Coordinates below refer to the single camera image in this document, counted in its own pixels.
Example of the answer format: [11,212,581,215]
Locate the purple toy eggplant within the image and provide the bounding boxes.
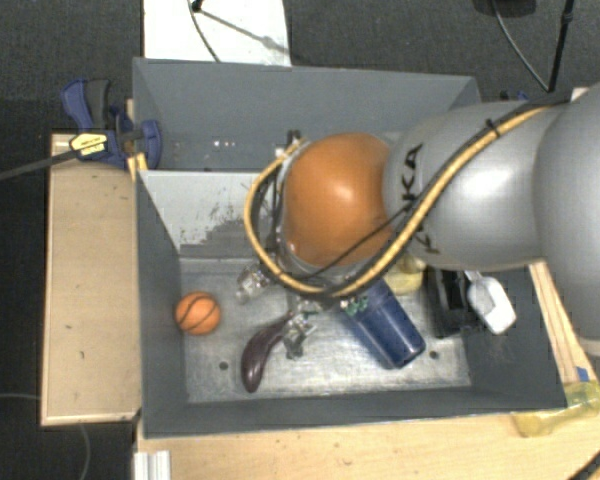
[239,314,294,395]

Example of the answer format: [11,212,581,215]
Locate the clear glass thing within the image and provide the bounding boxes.
[235,261,274,305]

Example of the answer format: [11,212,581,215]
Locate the pale yellow toy fruit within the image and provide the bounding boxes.
[382,254,428,297]

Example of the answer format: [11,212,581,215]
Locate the orange toy basketball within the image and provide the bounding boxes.
[174,290,223,337]

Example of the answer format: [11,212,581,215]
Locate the pale wood board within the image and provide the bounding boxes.
[40,132,144,427]

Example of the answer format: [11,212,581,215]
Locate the grey metal bin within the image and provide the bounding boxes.
[131,56,569,439]

